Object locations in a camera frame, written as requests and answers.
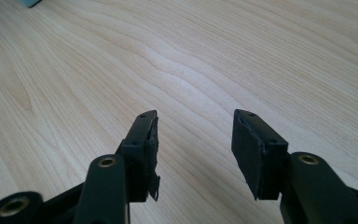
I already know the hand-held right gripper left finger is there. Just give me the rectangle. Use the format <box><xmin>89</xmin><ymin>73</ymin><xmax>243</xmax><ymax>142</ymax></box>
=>
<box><xmin>116</xmin><ymin>109</ymin><xmax>161</xmax><ymax>203</ymax></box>

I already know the light blue plastic basket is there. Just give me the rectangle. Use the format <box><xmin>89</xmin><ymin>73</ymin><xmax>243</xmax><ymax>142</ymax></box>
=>
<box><xmin>21</xmin><ymin>0</ymin><xmax>43</xmax><ymax>9</ymax></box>

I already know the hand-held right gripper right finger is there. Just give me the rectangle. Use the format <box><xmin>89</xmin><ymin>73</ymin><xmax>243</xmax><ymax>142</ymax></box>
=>
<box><xmin>230</xmin><ymin>108</ymin><xmax>290</xmax><ymax>202</ymax></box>

